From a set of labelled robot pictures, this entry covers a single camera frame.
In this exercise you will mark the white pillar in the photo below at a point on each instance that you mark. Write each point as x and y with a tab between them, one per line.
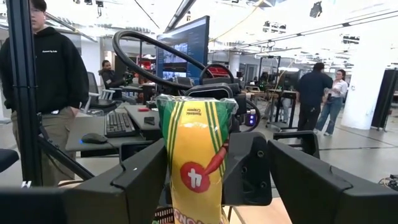
367	93

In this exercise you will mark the black mesh basket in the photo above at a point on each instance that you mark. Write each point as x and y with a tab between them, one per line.
164	216

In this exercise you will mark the black vertical post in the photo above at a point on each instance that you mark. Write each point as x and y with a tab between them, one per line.
21	93

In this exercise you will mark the grey desk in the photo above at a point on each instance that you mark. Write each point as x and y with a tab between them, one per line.
90	124

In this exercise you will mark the person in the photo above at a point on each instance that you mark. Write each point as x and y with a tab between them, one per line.
110	77
62	71
337	90
311	93

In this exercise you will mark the black chair seat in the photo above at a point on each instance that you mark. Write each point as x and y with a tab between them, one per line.
7	158

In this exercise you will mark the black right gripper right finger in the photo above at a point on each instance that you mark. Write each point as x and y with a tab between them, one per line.
311	193

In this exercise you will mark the black support strut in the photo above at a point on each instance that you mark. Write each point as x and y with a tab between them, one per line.
65	160

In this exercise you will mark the grey office chair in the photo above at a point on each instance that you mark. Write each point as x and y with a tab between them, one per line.
93	84

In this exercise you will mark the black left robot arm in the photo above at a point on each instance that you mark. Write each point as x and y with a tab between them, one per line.
211	91

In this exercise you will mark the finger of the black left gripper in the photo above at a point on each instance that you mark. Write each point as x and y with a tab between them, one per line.
248	174

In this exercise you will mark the black computer mouse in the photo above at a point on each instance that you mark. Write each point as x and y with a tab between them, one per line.
93	138

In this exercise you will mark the black keyboard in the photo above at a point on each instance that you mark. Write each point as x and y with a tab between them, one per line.
119	124

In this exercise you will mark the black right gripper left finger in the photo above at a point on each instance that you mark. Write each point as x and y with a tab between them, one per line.
124	199

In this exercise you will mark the large blue-screen monitor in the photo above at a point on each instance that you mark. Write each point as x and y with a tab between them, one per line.
189	37

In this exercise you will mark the black partition panel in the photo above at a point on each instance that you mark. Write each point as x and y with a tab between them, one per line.
387	99

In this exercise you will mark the yellow crayon pack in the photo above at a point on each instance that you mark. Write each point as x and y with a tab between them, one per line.
196	140

